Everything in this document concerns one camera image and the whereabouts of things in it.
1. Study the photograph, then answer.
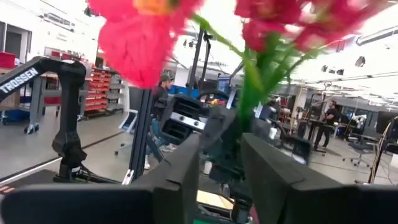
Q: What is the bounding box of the person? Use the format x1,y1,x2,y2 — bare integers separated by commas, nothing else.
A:
144,72,177,170
313,99,340,152

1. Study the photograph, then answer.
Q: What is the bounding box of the red parts bin shelf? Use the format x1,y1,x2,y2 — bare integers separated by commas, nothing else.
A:
82,67,125,121

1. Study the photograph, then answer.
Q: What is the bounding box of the grey flower stem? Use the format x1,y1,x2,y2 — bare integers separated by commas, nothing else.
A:
86,0,386,144

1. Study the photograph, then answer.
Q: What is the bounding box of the computer monitor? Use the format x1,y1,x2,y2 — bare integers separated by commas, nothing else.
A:
217,76,233,94

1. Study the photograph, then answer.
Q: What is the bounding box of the office chair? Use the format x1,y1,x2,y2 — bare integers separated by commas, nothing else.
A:
341,136,371,169

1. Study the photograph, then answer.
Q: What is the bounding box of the black background rig post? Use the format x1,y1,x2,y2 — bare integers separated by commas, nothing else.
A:
186,28,214,91

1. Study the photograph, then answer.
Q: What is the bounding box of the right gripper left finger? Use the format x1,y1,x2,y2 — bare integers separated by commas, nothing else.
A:
88,133,201,224

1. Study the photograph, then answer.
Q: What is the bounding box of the grey workbench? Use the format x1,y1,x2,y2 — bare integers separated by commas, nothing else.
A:
23,74,63,135

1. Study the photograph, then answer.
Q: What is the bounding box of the white tablet stand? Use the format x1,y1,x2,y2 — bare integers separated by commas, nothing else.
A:
118,108,139,133

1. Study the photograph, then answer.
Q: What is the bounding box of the blue crate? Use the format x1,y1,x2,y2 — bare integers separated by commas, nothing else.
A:
169,85,200,99

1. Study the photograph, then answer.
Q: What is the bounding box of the red box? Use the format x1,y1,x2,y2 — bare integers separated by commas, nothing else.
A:
0,52,16,69

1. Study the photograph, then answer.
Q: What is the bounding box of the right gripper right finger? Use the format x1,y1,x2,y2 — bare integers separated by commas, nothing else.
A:
241,133,398,224

